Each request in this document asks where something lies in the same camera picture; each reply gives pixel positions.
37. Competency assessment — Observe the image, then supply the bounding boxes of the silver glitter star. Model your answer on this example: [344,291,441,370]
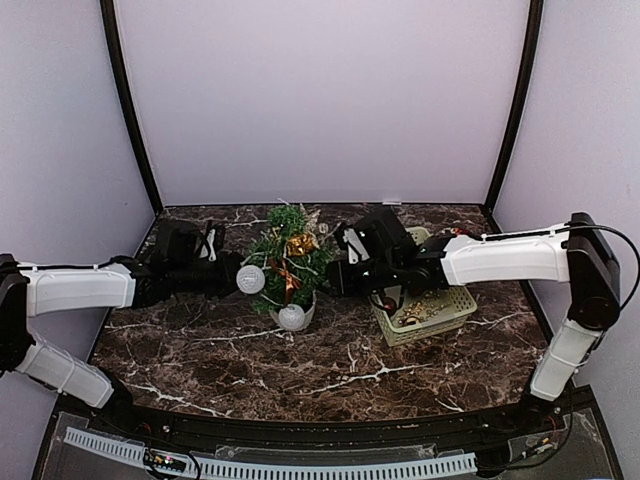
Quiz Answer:
[299,204,322,237]

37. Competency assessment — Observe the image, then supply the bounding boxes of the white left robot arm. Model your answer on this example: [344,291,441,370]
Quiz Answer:
[1,251,243,409]

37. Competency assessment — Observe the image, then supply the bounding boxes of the small green christmas tree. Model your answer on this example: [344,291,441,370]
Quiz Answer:
[245,204,334,332]

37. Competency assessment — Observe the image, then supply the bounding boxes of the white woven light ball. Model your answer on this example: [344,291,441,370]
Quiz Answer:
[236,265,266,295]
[278,304,305,331]

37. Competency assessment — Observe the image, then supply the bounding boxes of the pale green perforated basket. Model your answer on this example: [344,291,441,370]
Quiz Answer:
[369,226,478,348]

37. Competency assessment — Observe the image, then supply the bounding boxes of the brown ribbon bow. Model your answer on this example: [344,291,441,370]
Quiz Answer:
[270,258,301,305]

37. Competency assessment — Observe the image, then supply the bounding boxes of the black front table rail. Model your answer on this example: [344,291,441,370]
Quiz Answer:
[107,394,539,454]

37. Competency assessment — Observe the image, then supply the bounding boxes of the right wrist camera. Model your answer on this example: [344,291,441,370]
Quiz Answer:
[334,205,418,265]

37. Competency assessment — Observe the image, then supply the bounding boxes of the left black frame post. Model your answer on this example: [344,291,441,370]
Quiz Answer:
[99,0,164,216]

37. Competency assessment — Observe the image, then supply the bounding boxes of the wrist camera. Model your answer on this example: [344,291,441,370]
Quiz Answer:
[334,205,418,265]
[154,220,226,266]

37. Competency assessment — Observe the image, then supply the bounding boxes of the white slotted cable duct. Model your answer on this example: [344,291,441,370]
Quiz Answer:
[63,427,478,479]

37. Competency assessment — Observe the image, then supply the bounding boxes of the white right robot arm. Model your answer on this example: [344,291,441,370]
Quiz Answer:
[326,208,622,402]

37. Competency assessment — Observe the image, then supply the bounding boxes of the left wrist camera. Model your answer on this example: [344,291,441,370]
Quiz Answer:
[154,220,226,266]

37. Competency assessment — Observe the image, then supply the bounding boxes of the gold gift box ornament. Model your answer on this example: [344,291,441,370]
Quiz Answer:
[286,232,318,257]

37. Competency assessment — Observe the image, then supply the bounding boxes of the clear string light wire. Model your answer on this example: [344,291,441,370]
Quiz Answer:
[242,199,341,321]

